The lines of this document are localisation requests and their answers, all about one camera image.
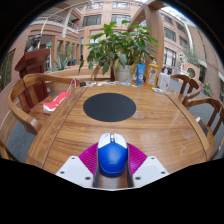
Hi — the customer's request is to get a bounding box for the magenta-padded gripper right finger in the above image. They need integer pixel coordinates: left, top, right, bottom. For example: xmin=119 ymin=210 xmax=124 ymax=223
xmin=126 ymin=142 xmax=170 ymax=189

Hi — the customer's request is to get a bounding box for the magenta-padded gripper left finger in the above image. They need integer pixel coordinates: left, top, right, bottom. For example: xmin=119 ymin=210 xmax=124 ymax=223
xmin=55 ymin=142 xmax=101 ymax=189

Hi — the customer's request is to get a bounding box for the blue and white computer mouse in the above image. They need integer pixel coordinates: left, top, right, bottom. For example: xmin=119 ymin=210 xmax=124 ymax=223
xmin=97 ymin=132 xmax=129 ymax=178

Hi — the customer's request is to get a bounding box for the round black mouse pad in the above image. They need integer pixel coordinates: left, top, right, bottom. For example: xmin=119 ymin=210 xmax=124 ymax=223
xmin=82 ymin=92 xmax=137 ymax=123

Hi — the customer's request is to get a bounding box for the red paper bag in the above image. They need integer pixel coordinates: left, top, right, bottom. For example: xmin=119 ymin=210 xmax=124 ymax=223
xmin=42 ymin=90 xmax=72 ymax=115

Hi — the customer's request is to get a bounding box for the curved-back wooden armchair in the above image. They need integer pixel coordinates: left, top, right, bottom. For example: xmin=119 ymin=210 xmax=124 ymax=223
xmin=89 ymin=64 xmax=116 ymax=83
xmin=169 ymin=73 xmax=203 ymax=104
xmin=182 ymin=95 xmax=224 ymax=161
xmin=7 ymin=73 xmax=81 ymax=136

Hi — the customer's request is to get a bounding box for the white pump bottle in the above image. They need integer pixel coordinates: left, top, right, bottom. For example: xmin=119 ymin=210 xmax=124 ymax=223
xmin=156 ymin=68 xmax=171 ymax=91

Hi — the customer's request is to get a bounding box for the yellow liquid bottle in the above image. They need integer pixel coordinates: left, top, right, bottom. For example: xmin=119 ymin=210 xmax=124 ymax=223
xmin=145 ymin=59 xmax=160 ymax=88

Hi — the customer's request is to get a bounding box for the blue squeeze tube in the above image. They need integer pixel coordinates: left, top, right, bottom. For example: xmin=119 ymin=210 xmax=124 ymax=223
xmin=136 ymin=63 xmax=146 ymax=87

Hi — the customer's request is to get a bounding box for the long wooden bench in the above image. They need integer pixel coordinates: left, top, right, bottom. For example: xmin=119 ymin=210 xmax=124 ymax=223
xmin=44 ymin=64 xmax=113 ymax=83

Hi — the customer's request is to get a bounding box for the spiky green agave plant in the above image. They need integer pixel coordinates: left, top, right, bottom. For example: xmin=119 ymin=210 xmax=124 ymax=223
xmin=53 ymin=54 xmax=73 ymax=72

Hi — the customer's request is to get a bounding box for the dark red wooden lectern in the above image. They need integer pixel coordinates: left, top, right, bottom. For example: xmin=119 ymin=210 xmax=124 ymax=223
xmin=14 ymin=48 xmax=51 ymax=108

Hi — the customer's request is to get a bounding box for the large leafy plant in white pot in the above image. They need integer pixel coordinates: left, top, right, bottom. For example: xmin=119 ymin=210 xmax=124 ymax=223
xmin=78 ymin=20 xmax=160 ymax=83

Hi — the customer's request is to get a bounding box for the dark statue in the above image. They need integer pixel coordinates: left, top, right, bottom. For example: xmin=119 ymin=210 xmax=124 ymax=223
xmin=26 ymin=33 xmax=43 ymax=53

